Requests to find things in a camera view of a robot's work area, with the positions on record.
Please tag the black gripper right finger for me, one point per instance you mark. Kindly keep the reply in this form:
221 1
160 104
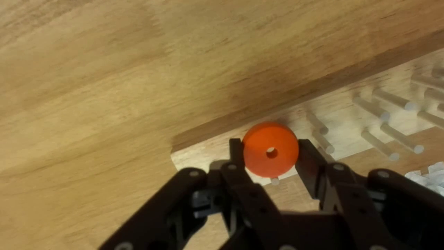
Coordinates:
314 166

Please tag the wooden peg board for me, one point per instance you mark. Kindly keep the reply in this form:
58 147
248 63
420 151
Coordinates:
342 133

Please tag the clear plastic rod stand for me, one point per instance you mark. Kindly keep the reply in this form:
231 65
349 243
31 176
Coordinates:
428 177

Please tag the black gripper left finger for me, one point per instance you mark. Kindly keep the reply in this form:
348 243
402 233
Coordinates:
153 212

